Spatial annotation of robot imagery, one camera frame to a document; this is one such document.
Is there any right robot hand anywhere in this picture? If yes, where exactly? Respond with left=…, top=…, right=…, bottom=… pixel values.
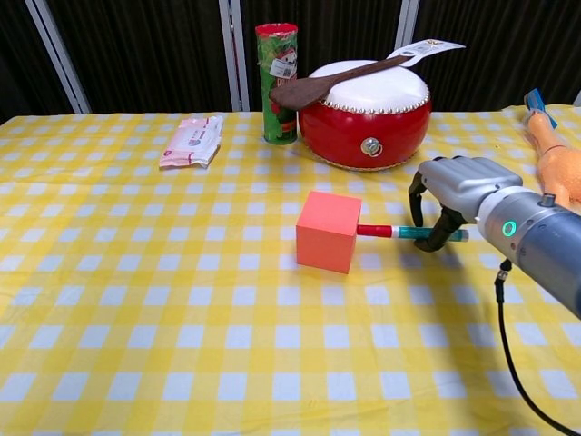
left=407, top=155, right=524, bottom=254

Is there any red capped green marker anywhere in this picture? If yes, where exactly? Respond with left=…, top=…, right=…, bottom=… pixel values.
left=357, top=223, right=470, bottom=243

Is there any pink foam cube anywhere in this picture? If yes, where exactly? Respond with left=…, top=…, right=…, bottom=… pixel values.
left=295, top=190, right=363, bottom=275

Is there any orange rubber chicken toy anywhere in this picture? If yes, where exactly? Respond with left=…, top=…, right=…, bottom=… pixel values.
left=521, top=88, right=581, bottom=205

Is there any red drum white skin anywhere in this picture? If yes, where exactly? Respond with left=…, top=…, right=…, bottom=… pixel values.
left=298, top=58, right=432, bottom=172

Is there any dark wooden spatula with tag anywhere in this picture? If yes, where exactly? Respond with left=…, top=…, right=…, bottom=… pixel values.
left=269, top=38, right=468, bottom=112

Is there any green chips can red lid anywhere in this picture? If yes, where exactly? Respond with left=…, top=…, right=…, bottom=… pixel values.
left=254, top=23, right=300, bottom=147

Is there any pink wet wipes pack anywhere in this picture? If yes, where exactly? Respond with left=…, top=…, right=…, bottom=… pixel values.
left=158, top=115, right=225, bottom=170

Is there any yellow white checked tablecloth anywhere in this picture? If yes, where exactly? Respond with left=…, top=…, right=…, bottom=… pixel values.
left=0, top=104, right=581, bottom=436

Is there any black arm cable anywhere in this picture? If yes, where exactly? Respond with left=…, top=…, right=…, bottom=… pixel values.
left=493, top=261, right=581, bottom=436

